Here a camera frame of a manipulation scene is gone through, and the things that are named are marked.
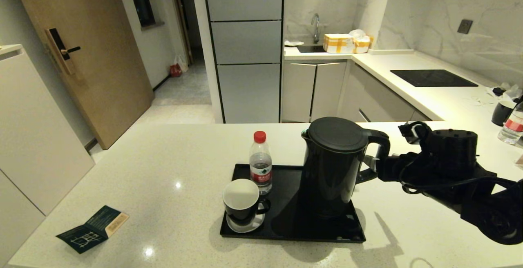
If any black electric kettle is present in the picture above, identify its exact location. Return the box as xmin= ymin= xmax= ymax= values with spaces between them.
xmin=301 ymin=117 xmax=391 ymax=219

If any water bottle red label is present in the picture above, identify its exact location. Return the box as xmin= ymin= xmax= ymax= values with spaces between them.
xmin=497 ymin=101 xmax=523 ymax=145

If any water bottle red cap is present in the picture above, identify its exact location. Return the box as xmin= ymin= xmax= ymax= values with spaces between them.
xmin=249 ymin=131 xmax=273 ymax=195

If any grey counter drawer cabinet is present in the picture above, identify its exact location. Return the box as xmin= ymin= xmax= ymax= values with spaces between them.
xmin=340 ymin=62 xmax=433 ymax=122

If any black induction cooktop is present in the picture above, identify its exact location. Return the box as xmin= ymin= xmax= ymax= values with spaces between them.
xmin=390 ymin=69 xmax=478 ymax=87

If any crumpled white tissue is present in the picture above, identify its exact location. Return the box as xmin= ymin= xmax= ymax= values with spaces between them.
xmin=486 ymin=82 xmax=523 ymax=104

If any grey lower cabinet door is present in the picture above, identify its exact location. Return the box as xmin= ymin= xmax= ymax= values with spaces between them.
xmin=311 ymin=62 xmax=348 ymax=123
xmin=282 ymin=63 xmax=317 ymax=123

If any small box yellow tape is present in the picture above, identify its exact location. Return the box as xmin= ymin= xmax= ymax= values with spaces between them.
xmin=353 ymin=35 xmax=373 ymax=54

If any black rectangular serving tray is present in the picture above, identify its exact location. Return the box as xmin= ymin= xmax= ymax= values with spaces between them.
xmin=220 ymin=164 xmax=367 ymax=243

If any large box yellow tape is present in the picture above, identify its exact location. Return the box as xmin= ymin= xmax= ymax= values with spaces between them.
xmin=323 ymin=33 xmax=355 ymax=54

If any chrome sink faucet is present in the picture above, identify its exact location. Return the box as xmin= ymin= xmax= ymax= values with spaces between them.
xmin=311 ymin=13 xmax=321 ymax=43

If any black mug white inside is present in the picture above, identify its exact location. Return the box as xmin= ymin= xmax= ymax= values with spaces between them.
xmin=223 ymin=179 xmax=271 ymax=226

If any white saucer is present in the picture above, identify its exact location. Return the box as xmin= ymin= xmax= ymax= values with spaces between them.
xmin=226 ymin=213 xmax=266 ymax=234

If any tall grey cabinet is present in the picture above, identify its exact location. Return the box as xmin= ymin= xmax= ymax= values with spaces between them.
xmin=202 ymin=0 xmax=284 ymax=124

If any brown wooden door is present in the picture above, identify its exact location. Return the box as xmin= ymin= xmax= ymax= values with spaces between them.
xmin=9 ymin=0 xmax=155 ymax=150

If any dark green folded booklet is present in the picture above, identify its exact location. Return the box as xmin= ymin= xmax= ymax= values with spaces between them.
xmin=56 ymin=205 xmax=130 ymax=254

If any white side cabinet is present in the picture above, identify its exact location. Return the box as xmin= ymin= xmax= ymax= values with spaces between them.
xmin=0 ymin=44 xmax=95 ymax=268

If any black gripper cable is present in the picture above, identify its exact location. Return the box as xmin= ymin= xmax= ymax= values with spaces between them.
xmin=400 ymin=154 xmax=517 ymax=195

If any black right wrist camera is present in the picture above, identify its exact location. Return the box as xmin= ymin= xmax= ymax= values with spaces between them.
xmin=398 ymin=121 xmax=430 ymax=145

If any black door lock handle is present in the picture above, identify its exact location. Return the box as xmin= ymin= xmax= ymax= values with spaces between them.
xmin=45 ymin=28 xmax=81 ymax=75

